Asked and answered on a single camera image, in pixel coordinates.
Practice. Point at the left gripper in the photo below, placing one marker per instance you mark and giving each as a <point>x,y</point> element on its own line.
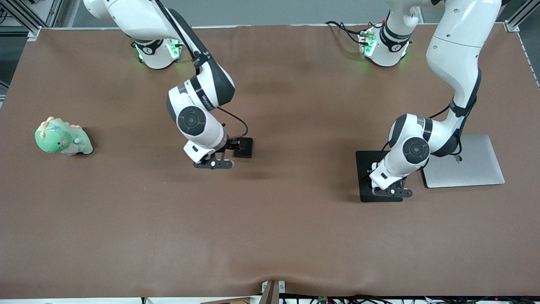
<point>367,174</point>

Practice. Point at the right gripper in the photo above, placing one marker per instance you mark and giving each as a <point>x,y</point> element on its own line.
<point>231,145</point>

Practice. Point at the black phone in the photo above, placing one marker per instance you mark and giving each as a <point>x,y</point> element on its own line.
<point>247,150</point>

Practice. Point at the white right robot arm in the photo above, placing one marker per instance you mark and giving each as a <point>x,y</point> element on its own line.
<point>211,131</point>

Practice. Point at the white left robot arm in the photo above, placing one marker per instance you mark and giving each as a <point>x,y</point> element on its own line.
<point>455,50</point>

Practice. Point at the black mouse pad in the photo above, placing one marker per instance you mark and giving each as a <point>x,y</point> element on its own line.
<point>363,177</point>

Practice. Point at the silver laptop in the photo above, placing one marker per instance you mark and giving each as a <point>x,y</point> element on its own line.
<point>481,164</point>

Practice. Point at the brown table cover mat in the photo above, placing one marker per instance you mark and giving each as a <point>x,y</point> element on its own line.
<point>270,232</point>

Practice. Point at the small green circuit board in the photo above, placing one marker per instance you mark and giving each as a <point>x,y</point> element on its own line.
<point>323,300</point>

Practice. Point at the green dinosaur plush toy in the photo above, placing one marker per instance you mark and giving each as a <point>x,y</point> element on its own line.
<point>55,139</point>

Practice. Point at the camera mount post with bracket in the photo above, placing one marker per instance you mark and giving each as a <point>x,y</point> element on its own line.
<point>270,295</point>

